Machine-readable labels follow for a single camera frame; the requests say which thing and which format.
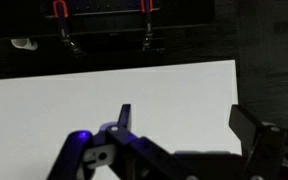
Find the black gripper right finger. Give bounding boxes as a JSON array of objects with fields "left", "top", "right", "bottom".
[{"left": 228, "top": 104, "right": 288, "bottom": 180}]

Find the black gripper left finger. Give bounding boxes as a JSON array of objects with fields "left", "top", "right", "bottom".
[{"left": 47, "top": 104, "right": 185, "bottom": 180}]

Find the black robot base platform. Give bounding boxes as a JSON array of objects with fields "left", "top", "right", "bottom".
[{"left": 0, "top": 0, "right": 217, "bottom": 73}]

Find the orange handled black clamp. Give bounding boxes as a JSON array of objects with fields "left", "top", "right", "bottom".
[
  {"left": 52, "top": 0, "right": 85, "bottom": 58},
  {"left": 139, "top": 0, "right": 155, "bottom": 52}
]

